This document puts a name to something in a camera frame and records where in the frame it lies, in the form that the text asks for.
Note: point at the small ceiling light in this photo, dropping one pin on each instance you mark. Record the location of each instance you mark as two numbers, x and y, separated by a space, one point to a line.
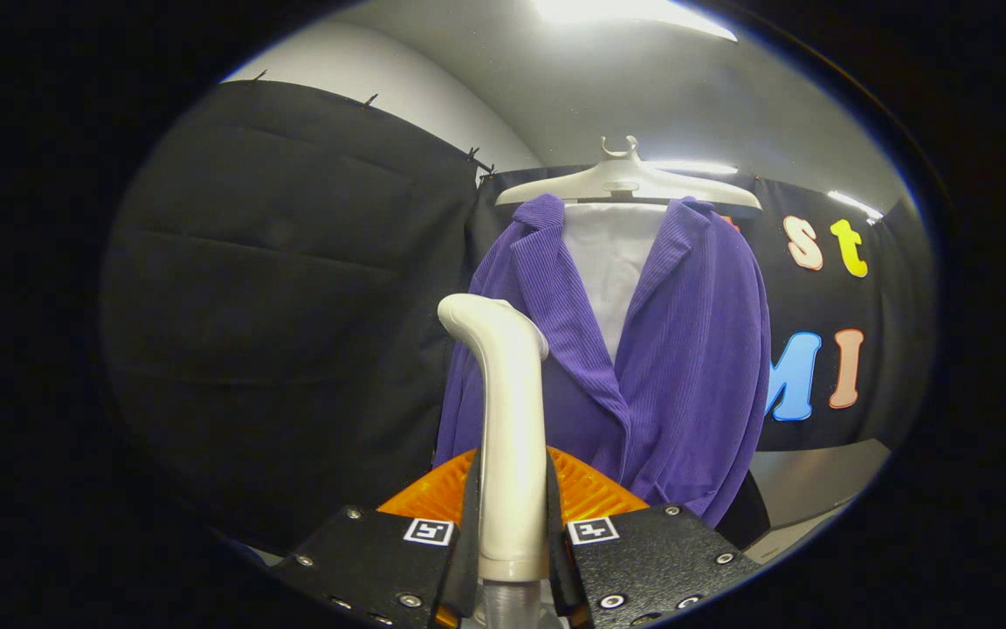
852 203

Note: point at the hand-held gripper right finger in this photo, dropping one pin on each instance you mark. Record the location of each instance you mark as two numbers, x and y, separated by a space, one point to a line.
557 542

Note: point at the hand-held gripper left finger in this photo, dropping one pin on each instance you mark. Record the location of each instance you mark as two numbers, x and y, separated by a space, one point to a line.
471 533

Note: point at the large ceiling light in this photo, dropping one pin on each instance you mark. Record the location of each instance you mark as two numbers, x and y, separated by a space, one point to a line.
625 13

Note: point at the grey cabinet with dark top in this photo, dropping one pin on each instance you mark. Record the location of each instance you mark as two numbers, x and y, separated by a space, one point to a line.
809 480

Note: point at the ceiling strip light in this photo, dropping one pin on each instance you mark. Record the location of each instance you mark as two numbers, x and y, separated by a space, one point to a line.
695 167

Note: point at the black backdrop cloth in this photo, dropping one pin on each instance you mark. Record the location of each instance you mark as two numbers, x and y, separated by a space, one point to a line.
817 297

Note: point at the black quilted wall cloth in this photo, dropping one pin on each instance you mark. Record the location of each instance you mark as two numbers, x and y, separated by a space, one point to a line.
276 306
905 349

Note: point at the white clothes hanger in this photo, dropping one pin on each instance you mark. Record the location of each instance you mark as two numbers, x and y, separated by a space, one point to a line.
625 183

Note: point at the white garment steamer head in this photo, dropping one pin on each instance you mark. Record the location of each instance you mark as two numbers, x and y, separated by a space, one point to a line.
512 419

